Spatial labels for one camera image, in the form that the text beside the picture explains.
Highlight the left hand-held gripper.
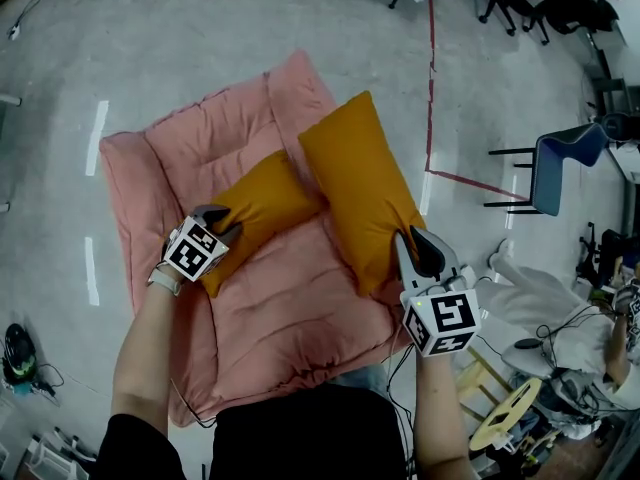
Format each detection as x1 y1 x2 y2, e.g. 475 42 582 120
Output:
160 205 246 284

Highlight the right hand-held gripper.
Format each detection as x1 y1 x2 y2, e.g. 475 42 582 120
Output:
394 224 483 359

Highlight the pink quilted duvet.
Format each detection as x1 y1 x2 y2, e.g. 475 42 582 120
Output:
98 50 426 428

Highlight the person's right forearm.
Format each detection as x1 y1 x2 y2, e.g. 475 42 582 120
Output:
412 345 482 480

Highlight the person's left forearm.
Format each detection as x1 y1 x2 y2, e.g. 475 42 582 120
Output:
110 272 176 439

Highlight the beige wristband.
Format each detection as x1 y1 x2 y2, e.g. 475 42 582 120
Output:
146 266 182 298

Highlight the blue chair with black legs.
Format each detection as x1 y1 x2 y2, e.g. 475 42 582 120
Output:
482 121 611 218

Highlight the round wooden stool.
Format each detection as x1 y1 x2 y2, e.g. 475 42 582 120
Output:
452 345 545 454

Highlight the person's black shirt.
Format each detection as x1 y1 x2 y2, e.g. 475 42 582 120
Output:
94 385 409 480

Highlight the black and green helmet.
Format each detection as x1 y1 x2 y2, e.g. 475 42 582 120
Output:
2 322 39 385

